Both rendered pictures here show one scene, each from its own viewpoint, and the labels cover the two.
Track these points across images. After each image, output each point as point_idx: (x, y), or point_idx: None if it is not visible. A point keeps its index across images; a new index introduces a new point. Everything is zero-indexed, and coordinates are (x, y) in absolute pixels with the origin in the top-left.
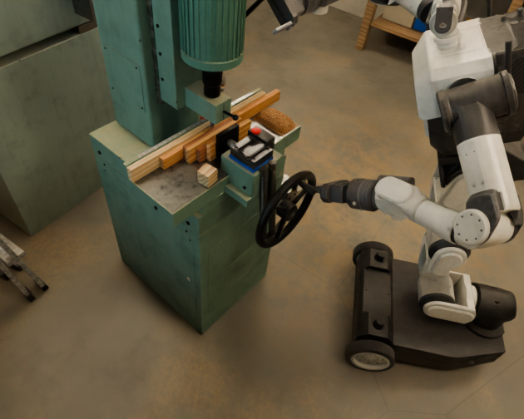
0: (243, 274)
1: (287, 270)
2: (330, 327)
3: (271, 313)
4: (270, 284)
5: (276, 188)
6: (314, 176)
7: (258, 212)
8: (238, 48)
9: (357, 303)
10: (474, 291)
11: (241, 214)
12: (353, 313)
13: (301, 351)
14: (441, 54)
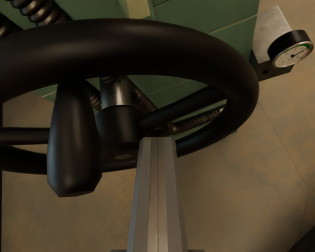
0: (192, 131)
1: (263, 138)
2: (267, 224)
3: (216, 171)
4: (235, 144)
5: (236, 46)
6: (224, 67)
7: (190, 79)
8: None
9: (313, 239)
10: None
11: (141, 79)
12: (303, 236)
13: (219, 223)
14: None
